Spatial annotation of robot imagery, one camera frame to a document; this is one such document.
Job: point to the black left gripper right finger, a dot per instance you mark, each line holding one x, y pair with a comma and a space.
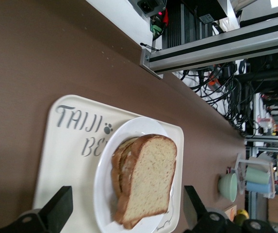
193, 213

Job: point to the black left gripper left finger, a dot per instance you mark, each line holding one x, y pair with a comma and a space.
56, 208

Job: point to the white round plate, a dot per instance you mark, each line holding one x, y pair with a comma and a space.
104, 184

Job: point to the wooden cutting board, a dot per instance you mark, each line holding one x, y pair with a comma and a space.
228, 213

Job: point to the orange slice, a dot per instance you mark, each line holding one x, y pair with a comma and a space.
233, 212

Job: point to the mint green bowl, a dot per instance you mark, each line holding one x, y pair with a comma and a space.
228, 187

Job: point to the green avocado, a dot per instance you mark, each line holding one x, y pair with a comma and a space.
240, 220

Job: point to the yellow lemon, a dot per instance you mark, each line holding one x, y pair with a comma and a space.
242, 213

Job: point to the cream bear print tray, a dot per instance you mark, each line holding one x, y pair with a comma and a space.
63, 150

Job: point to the blue cup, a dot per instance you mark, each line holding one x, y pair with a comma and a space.
258, 188

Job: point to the green cup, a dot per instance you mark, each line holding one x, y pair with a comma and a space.
257, 175

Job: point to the black finned equipment box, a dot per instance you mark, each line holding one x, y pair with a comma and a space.
189, 21

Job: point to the grey power supply box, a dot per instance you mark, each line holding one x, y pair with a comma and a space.
151, 7

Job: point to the aluminium frame structure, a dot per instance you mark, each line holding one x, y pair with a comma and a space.
252, 145

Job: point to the aluminium profile camera post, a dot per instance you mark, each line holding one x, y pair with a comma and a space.
214, 46

